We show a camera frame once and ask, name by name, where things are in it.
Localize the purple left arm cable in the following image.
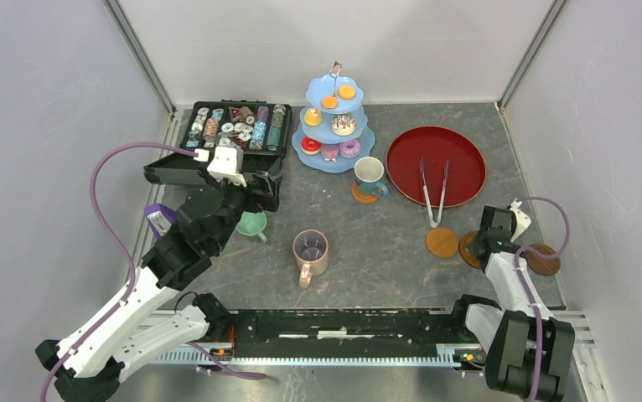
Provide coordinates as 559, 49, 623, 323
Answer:
39, 142, 200, 402

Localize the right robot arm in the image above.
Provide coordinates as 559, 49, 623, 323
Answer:
449, 206, 575, 401

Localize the light orange wooden coaster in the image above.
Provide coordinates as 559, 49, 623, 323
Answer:
351, 183, 380, 204

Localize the yellow mousse cake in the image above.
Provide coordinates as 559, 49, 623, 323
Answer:
303, 107, 324, 126

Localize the white mug blue handle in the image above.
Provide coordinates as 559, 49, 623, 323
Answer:
354, 157, 389, 198

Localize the tan wooden coaster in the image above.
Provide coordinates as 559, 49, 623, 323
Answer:
425, 227, 459, 259

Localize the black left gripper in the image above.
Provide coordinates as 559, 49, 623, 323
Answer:
200, 163, 282, 253

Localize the round red serving tray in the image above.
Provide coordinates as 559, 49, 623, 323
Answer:
386, 126, 487, 208

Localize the purple sprinkled donut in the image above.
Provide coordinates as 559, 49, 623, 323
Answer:
339, 139, 362, 158

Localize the blue three-tier cake stand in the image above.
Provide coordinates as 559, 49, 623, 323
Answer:
292, 61, 375, 173

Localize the round orange waffle cookie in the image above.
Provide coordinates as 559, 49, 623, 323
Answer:
337, 85, 356, 101

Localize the medium brown wooden coaster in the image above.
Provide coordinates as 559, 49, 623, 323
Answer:
458, 230, 482, 271

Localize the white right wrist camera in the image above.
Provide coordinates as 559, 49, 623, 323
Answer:
508, 198, 531, 243

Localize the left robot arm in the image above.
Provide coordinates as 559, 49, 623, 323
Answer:
35, 171, 282, 401

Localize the rose gold marble mug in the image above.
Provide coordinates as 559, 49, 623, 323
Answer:
293, 229, 329, 288

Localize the dark brown wooden coaster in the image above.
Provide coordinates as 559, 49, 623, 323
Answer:
525, 243, 562, 276

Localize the white chocolate drizzled donut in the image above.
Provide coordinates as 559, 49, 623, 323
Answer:
331, 114, 356, 137

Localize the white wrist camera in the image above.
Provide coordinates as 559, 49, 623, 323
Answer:
193, 146, 247, 187
508, 198, 531, 243

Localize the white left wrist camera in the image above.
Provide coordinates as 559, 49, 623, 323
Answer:
193, 146, 247, 187

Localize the red frosted donut cake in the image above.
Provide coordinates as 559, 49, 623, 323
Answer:
301, 136, 323, 155

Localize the mint green cup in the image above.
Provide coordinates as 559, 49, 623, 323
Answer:
236, 212, 267, 241

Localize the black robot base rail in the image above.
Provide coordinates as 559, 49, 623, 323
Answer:
198, 308, 486, 368

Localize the black poker chip case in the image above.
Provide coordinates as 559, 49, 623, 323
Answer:
144, 100, 293, 186

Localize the pink mousse cake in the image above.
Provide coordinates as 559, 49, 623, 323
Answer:
320, 144, 339, 162

